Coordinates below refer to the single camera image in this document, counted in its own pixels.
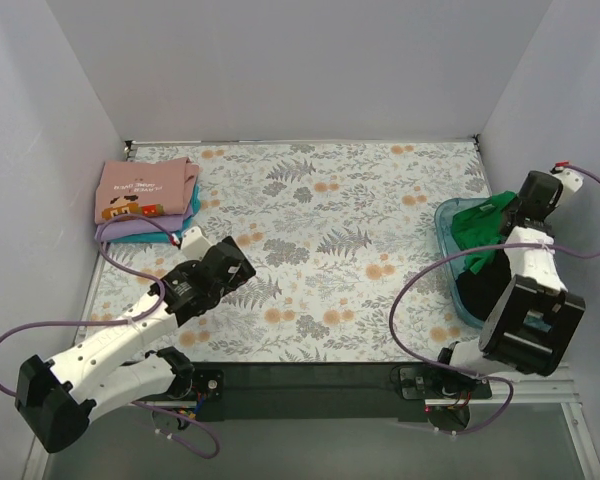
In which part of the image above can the blue transparent plastic bin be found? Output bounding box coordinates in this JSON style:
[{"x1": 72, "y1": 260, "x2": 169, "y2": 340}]
[{"x1": 434, "y1": 197, "x2": 495, "y2": 329}]

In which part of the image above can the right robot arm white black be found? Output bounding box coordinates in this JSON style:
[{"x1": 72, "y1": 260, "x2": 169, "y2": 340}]
[{"x1": 432, "y1": 169, "x2": 586, "y2": 398}]

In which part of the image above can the teal folded t shirt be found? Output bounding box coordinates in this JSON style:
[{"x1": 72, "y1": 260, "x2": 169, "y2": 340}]
[{"x1": 102, "y1": 184, "x2": 201, "y2": 244}]

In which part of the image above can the black t shirt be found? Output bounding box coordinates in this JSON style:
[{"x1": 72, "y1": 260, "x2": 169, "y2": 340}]
[{"x1": 456, "y1": 250, "x2": 511, "y2": 321}]

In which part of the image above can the lilac folded t shirt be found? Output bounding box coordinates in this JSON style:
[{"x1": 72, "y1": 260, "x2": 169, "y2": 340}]
[{"x1": 95, "y1": 208, "x2": 195, "y2": 243}]

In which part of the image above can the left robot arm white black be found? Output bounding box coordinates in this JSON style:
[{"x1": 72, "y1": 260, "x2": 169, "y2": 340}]
[{"x1": 15, "y1": 237, "x2": 256, "y2": 453}]

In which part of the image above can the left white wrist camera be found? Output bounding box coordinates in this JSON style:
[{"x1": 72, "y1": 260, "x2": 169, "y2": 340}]
[{"x1": 180, "y1": 226, "x2": 212, "y2": 261}]

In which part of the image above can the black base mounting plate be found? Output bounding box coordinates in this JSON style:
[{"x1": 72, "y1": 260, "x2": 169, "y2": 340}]
[{"x1": 146, "y1": 362, "x2": 492, "y2": 424}]

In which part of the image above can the floral patterned table mat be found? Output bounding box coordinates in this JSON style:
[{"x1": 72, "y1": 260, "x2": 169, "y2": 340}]
[{"x1": 78, "y1": 140, "x2": 541, "y2": 364}]

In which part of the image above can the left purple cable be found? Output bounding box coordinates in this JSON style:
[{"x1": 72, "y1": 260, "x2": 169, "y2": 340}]
[{"x1": 0, "y1": 218, "x2": 221, "y2": 460}]

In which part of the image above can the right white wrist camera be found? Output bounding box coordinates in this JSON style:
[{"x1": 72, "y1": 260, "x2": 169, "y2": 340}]
[{"x1": 551, "y1": 165, "x2": 584, "y2": 207}]

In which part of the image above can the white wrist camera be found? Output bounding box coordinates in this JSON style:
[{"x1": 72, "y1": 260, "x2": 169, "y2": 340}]
[
  {"x1": 551, "y1": 165, "x2": 584, "y2": 207},
  {"x1": 180, "y1": 226, "x2": 212, "y2": 261}
]

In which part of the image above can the pink folded printed t shirt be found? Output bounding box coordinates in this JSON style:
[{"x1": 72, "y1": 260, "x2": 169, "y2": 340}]
[{"x1": 94, "y1": 157, "x2": 199, "y2": 225}]

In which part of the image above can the green t shirt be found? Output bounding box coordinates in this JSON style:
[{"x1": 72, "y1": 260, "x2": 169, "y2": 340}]
[{"x1": 451, "y1": 191, "x2": 516, "y2": 251}]

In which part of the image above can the aluminium frame rail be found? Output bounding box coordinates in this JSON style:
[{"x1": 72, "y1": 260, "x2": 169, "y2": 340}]
[{"x1": 430, "y1": 368, "x2": 600, "y2": 479}]

